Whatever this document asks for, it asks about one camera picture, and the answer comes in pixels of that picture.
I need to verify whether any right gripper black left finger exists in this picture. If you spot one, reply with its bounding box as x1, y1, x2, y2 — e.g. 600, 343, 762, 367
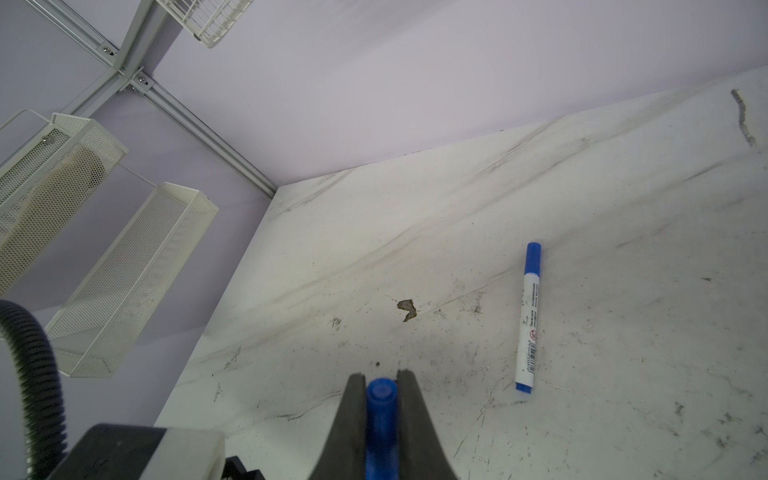
309, 373, 367, 480

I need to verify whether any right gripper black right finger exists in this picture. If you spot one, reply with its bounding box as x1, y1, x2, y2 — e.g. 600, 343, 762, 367
396, 370, 457, 480

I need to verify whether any blue pen cap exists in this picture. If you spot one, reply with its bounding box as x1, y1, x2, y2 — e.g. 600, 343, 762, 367
365, 378, 399, 480

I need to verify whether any white marker pen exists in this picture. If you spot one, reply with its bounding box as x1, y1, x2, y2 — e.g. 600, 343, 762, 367
514, 242, 542, 394

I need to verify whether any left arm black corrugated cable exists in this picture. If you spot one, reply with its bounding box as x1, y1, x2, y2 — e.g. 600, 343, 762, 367
0, 299, 68, 480

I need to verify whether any white mesh two-tier wall shelf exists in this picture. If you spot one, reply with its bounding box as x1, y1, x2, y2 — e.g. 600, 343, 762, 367
1, 109, 218, 378

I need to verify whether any aluminium enclosure frame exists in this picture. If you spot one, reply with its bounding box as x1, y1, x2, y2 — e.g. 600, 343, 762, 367
27, 0, 278, 198

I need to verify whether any white wire wall basket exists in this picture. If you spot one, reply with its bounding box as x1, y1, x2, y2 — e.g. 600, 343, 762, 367
156, 0, 253, 48

